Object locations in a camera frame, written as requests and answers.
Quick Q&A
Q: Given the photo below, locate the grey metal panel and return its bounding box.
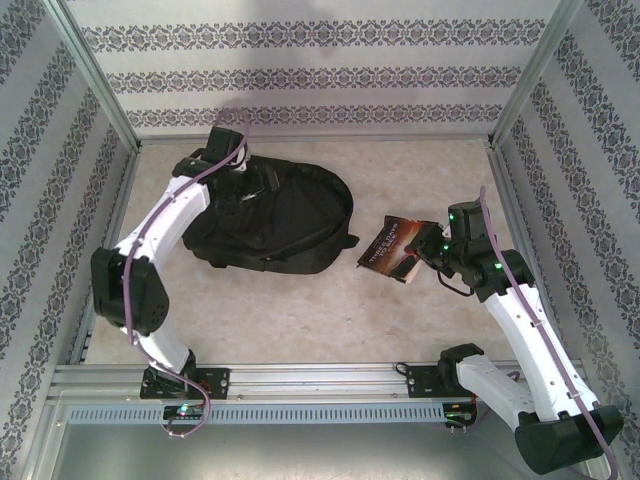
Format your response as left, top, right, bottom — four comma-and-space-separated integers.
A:
29, 399, 619, 480

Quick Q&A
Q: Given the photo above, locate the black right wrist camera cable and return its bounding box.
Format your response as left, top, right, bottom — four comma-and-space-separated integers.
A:
435, 269, 477, 298

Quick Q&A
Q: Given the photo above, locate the Three Days To See book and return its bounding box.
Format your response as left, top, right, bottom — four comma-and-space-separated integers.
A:
357, 214, 444, 287

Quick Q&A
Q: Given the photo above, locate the aluminium frame post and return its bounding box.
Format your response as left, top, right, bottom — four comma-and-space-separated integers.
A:
42, 0, 142, 151
487, 0, 599, 149

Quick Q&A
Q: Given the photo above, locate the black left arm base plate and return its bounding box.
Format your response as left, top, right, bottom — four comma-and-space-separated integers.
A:
139, 367, 232, 401

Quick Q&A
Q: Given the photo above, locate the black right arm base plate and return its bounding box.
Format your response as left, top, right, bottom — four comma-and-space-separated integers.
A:
407, 364, 481, 400

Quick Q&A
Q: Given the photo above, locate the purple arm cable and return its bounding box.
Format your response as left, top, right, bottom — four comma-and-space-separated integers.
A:
478, 185, 619, 480
122, 110, 251, 441

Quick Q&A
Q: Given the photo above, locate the aluminium side rail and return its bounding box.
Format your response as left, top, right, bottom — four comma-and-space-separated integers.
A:
489, 147, 584, 364
67, 148, 142, 367

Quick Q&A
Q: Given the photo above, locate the grey slotted cable duct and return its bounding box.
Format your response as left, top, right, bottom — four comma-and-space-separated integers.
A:
67, 402, 447, 426

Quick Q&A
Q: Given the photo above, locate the aluminium mounting rail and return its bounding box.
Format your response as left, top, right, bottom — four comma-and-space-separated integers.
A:
49, 363, 586, 402

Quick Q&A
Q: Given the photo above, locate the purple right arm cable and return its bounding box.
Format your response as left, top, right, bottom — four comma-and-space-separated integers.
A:
478, 185, 619, 480

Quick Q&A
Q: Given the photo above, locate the black fabric backpack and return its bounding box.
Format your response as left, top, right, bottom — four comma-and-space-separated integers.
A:
180, 153, 361, 276

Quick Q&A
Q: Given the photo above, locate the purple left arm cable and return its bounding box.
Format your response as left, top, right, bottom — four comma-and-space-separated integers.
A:
122, 110, 251, 441

